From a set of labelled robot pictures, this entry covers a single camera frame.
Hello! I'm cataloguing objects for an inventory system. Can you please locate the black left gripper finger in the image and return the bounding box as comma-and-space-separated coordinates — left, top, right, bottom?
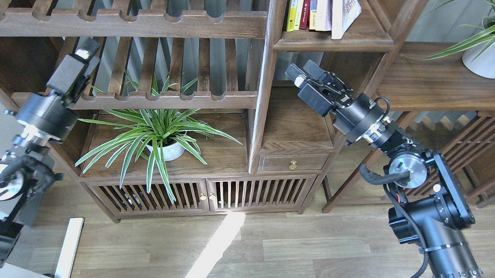
74, 37, 100, 66

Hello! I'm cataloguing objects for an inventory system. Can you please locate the brass drawer knob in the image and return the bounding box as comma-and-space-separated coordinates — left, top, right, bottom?
288, 160, 297, 170

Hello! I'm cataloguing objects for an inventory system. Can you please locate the red book with globe cover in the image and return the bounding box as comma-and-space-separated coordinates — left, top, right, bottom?
308, 0, 317, 31

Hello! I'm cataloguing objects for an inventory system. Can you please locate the white plant pot at right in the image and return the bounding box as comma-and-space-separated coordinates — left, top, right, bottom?
462, 40, 495, 79

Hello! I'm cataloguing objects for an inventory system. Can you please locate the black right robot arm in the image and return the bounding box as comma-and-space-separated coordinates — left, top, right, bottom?
285, 60, 484, 278

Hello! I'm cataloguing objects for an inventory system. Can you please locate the white plant pot on shelf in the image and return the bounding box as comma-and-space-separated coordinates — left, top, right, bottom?
158, 141, 185, 161

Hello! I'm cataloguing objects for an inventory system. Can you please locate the light yellow book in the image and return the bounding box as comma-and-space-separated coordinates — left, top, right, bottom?
293, 0, 304, 30

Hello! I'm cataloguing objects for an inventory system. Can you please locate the dark wooden bookshelf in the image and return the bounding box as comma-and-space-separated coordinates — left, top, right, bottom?
0, 0, 429, 222

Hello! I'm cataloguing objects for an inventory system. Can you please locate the spider plant at right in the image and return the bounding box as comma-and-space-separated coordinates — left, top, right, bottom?
422, 0, 495, 60

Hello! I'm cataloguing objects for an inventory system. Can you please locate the white table leg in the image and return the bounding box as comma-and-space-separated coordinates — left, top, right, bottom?
53, 217, 84, 278

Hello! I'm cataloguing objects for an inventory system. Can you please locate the spider plant on shelf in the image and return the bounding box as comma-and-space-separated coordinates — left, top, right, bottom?
73, 67, 246, 206

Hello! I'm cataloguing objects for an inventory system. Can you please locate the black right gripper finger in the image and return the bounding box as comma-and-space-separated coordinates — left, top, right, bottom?
285, 64, 311, 94
303, 59, 325, 82

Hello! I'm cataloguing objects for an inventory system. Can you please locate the white book red label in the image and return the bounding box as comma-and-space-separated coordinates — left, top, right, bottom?
331, 0, 363, 40

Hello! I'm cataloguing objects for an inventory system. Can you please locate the dark red book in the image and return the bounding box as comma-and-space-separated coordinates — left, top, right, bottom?
299, 0, 310, 30

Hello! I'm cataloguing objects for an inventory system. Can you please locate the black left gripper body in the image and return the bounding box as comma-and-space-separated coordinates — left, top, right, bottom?
13, 55, 98, 148

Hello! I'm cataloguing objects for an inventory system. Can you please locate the dark wooden side shelf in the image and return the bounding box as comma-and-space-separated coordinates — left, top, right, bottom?
322, 42, 495, 213

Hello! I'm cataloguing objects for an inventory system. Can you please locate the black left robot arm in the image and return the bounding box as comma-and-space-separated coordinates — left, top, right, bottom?
0, 38, 100, 267

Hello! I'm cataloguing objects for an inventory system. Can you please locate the white book with barcode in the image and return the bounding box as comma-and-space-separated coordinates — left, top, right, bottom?
316, 0, 332, 31

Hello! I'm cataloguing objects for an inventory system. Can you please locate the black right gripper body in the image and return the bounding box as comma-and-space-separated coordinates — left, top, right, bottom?
298, 73, 400, 151

